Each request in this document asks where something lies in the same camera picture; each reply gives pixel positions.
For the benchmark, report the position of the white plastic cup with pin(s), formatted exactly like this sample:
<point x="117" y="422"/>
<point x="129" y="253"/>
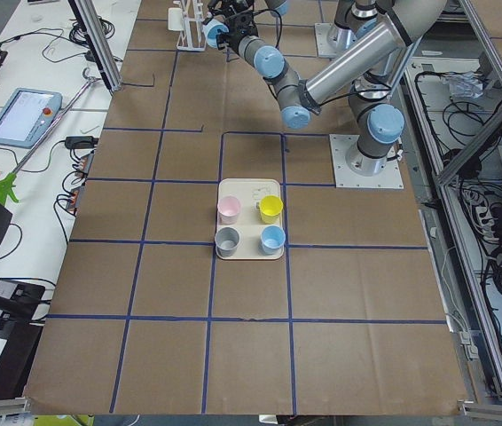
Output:
<point x="175" y="19"/>

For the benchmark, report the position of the grey plastic cup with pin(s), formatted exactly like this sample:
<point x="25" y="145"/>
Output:
<point x="227" y="241"/>

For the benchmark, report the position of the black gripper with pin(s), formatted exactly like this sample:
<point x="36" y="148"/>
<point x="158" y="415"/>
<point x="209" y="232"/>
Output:
<point x="229" y="30"/>

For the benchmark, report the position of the yellow plastic cup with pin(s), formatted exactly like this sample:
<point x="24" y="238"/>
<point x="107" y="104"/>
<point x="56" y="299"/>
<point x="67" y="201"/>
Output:
<point x="270" y="207"/>

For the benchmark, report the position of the aluminium frame post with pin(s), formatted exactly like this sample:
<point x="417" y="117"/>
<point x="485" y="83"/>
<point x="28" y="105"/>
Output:
<point x="89" y="22"/>

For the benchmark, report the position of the green handled reacher grabber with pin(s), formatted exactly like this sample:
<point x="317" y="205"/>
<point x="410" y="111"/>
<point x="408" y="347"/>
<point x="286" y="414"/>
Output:
<point x="7" y="182"/>

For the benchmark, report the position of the pink plastic cup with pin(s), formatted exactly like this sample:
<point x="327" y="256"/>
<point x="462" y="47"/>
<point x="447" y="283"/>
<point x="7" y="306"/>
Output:
<point x="228" y="209"/>

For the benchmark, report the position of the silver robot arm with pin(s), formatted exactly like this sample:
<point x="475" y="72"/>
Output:
<point x="374" y="41"/>
<point x="380" y="124"/>

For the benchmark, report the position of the blue teach pendant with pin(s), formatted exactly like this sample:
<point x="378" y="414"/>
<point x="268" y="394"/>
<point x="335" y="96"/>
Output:
<point x="27" y="115"/>

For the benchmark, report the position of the cream plastic tray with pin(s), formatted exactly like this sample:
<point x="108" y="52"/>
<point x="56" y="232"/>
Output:
<point x="249" y="191"/>

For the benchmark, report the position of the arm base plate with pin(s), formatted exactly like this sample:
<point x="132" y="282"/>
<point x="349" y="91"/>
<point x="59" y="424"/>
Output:
<point x="332" y="40"/>
<point x="352" y="170"/>

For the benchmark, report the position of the white wire cup rack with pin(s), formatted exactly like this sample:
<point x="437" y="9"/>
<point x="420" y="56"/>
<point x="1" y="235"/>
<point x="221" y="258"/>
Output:
<point x="192" y="38"/>

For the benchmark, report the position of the light blue cup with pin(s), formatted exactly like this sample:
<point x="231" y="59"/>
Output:
<point x="212" y="29"/>
<point x="273" y="239"/>

